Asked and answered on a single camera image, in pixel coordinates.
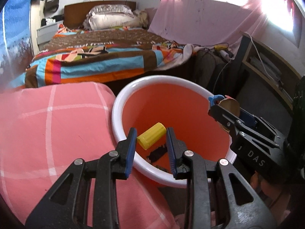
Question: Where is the white cable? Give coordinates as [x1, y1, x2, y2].
[212, 31, 282, 94]

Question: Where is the right hand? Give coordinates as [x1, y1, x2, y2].
[250, 172, 291, 224]

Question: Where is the dark shoulder bag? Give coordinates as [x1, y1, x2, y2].
[43, 0, 59, 14]

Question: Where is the colourful striped blanket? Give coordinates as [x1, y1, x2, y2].
[23, 26, 198, 88]

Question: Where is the wooden headboard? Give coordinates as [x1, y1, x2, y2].
[63, 1, 137, 29]

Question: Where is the pink curtain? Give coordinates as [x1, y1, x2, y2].
[149, 0, 304, 46]

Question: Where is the blue fabric wardrobe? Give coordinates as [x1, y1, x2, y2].
[1, 0, 33, 91]

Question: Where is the white pillow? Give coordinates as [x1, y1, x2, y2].
[88, 14, 142, 30]

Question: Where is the wooden shelf unit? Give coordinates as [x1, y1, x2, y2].
[235, 32, 301, 113]

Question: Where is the grey nightstand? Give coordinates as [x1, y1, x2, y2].
[37, 21, 63, 51]

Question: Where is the brown paper cup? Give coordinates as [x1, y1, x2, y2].
[208, 95, 240, 117]

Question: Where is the orange trash bucket white rim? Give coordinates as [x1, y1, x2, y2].
[112, 75, 237, 188]

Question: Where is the yellow plastic bottle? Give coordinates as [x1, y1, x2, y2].
[136, 123, 166, 150]

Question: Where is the pink plaid bed cover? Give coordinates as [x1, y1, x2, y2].
[1, 82, 116, 224]

